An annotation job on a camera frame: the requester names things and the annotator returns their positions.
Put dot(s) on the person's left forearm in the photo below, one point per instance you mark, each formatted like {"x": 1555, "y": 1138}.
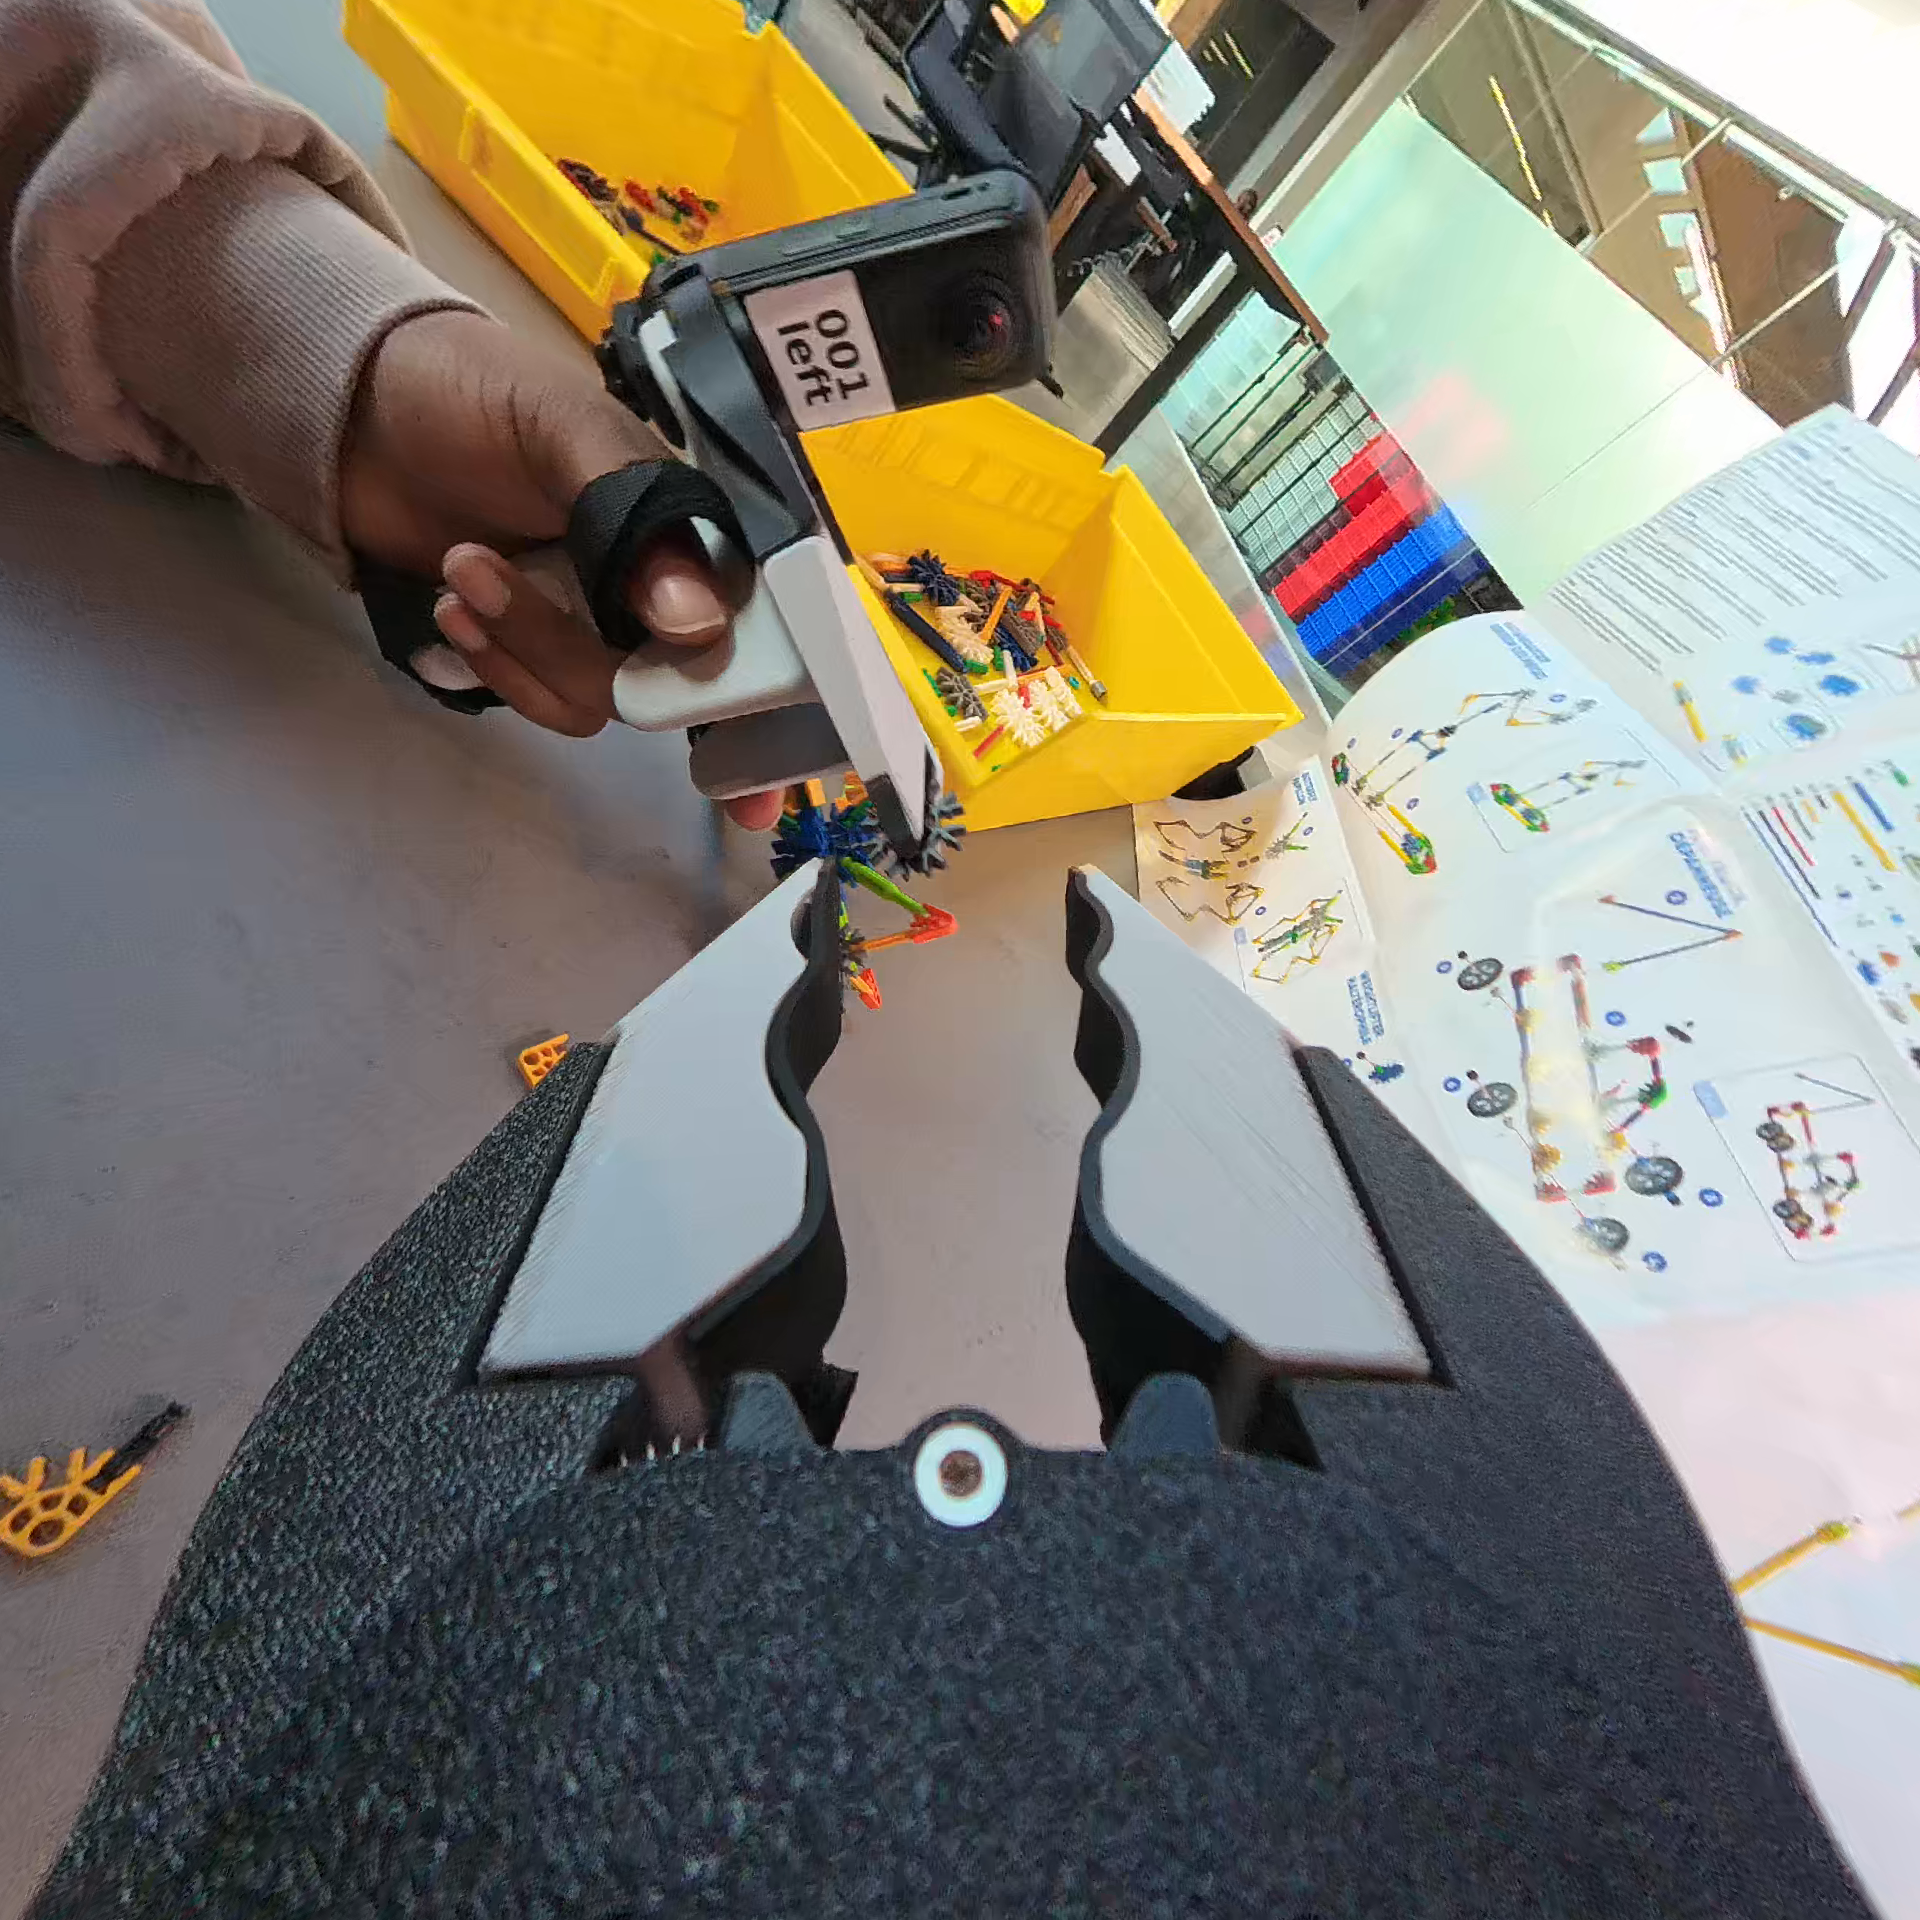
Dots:
{"x": 194, "y": 256}

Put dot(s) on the person's left hand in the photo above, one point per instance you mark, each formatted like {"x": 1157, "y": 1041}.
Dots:
{"x": 464, "y": 433}

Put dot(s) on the yellow storage bin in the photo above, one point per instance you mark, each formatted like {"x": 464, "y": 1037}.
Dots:
{"x": 1170, "y": 645}
{"x": 601, "y": 74}

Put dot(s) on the colourful toy construction model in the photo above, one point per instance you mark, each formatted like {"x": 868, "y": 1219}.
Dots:
{"x": 818, "y": 838}

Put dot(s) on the stack of red crates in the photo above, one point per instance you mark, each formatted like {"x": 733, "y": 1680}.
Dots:
{"x": 1357, "y": 510}

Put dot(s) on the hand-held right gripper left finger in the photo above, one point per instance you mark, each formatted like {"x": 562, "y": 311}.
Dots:
{"x": 646, "y": 1199}

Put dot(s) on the black office chair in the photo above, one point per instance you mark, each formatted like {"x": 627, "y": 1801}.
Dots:
{"x": 1034, "y": 88}

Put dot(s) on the small heap of toy pieces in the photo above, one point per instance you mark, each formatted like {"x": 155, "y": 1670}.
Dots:
{"x": 638, "y": 204}

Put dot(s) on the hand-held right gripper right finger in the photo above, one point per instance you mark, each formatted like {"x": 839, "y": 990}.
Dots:
{"x": 1260, "y": 1199}

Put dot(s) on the printed instruction sheet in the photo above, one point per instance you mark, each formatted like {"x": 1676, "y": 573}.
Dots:
{"x": 1577, "y": 899}

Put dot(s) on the yellow connector with black rod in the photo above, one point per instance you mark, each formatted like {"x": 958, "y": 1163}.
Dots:
{"x": 61, "y": 1510}

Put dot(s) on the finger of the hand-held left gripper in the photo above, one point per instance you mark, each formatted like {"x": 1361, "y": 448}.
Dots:
{"x": 864, "y": 676}

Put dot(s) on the pile of toy building pieces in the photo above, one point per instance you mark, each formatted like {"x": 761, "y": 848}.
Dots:
{"x": 992, "y": 645}

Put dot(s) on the wooden standing desk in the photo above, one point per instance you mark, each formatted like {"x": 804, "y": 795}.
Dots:
{"x": 1232, "y": 224}

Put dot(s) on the grey desk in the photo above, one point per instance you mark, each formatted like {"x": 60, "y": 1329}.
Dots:
{"x": 302, "y": 976}

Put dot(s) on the small yellow connector piece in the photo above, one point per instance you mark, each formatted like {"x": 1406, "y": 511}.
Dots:
{"x": 543, "y": 1056}

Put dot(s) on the blue storage bin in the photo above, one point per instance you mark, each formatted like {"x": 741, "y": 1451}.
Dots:
{"x": 1410, "y": 586}

